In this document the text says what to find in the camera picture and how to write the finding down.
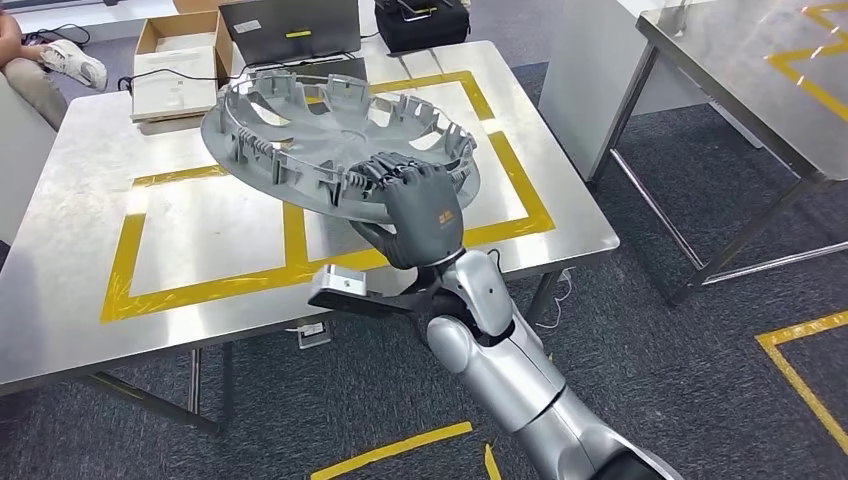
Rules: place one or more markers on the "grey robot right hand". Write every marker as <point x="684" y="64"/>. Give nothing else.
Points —
<point x="424" y="218"/>

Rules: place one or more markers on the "grey plastic wheel cover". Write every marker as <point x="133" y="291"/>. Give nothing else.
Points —
<point x="318" y="139"/>

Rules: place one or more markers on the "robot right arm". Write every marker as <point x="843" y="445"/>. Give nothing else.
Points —
<point x="510" y="378"/>

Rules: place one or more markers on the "steel workbench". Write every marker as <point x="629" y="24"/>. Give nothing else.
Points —
<point x="79" y="199"/>

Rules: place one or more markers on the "black bag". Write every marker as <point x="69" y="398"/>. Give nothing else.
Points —
<point x="424" y="26"/>

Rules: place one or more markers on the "white cabinet panel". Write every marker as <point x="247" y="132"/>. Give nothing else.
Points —
<point x="20" y="172"/>
<point x="583" y="86"/>

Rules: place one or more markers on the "grey laptop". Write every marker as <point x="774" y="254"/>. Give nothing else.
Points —
<point x="291" y="30"/>

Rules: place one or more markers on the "yellow floor tape square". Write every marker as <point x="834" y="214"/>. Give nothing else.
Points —
<point x="788" y="378"/>
<point x="391" y="449"/>

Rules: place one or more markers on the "open cardboard box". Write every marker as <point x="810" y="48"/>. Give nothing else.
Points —
<point x="222" y="40"/>

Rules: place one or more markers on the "steel table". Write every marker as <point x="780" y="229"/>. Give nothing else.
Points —
<point x="742" y="66"/>

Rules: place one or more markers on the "person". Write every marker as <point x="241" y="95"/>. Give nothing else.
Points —
<point x="40" y="73"/>

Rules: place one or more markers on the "yellow table tape square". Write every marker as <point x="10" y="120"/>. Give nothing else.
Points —
<point x="815" y="86"/>

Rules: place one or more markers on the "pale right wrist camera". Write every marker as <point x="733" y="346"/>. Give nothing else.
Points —
<point x="339" y="279"/>

